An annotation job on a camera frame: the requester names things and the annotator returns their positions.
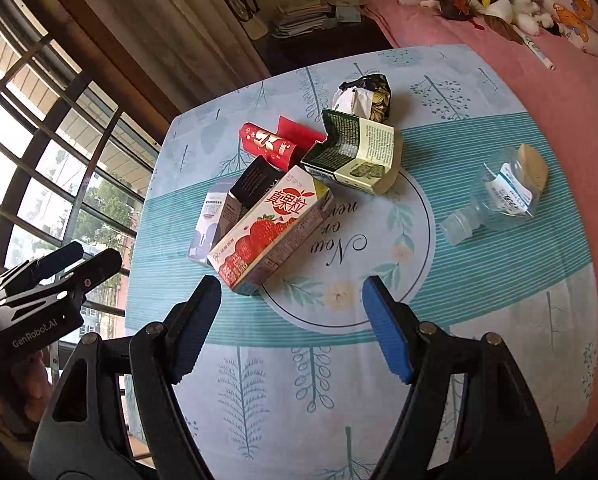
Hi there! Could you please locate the purple white small box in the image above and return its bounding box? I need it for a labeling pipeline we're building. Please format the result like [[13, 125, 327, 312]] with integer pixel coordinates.
[[187, 177, 241, 266]]

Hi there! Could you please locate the black small box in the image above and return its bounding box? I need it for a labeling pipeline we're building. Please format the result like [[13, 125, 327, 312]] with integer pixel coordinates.
[[229, 155, 285, 210]]

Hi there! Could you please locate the clear plastic bottle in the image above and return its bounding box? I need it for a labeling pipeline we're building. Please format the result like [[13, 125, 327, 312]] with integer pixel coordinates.
[[440, 144, 543, 246]]

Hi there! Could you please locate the strawberry milk carton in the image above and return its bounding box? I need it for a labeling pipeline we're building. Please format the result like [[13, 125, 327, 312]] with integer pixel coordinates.
[[208, 166, 334, 296]]

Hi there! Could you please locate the red cylindrical box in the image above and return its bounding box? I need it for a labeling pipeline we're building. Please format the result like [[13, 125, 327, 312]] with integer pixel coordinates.
[[239, 116, 327, 171]]

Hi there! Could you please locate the tan wedge box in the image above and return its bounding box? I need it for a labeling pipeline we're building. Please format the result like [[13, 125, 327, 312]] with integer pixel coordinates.
[[517, 143, 548, 194]]

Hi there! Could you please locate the green cream carton box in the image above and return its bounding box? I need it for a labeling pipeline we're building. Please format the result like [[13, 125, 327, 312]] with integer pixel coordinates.
[[300, 108, 403, 195]]

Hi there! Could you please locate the foil snack bag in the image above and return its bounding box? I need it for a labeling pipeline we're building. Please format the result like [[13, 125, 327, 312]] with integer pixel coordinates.
[[331, 74, 392, 122]]

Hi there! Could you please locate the person left hand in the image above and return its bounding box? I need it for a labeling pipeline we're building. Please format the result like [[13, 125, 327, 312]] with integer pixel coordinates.
[[12, 351, 52, 422]]

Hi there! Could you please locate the leaf patterned tablecloth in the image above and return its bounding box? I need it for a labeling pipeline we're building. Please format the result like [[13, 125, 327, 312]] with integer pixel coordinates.
[[126, 44, 598, 479]]

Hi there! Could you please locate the beige floral curtain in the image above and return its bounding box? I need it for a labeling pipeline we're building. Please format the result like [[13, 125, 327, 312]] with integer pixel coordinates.
[[84, 0, 270, 112]]

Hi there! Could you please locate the stack of books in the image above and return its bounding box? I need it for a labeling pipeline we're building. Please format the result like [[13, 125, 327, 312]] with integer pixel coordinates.
[[272, 0, 337, 39]]

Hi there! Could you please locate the pink bed blanket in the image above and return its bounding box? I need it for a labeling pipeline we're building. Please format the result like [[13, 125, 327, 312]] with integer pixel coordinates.
[[365, 0, 598, 466]]

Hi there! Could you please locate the dark wooden nightstand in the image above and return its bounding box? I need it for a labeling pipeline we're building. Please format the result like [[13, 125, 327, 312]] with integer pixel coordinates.
[[252, 16, 392, 76]]

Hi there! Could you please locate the white marker pen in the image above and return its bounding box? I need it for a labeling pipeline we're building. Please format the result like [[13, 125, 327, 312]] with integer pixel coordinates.
[[512, 25, 556, 70]]

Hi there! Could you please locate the white plush toy pile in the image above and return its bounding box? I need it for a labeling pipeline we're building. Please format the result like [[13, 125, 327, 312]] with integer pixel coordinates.
[[419, 0, 560, 44]]

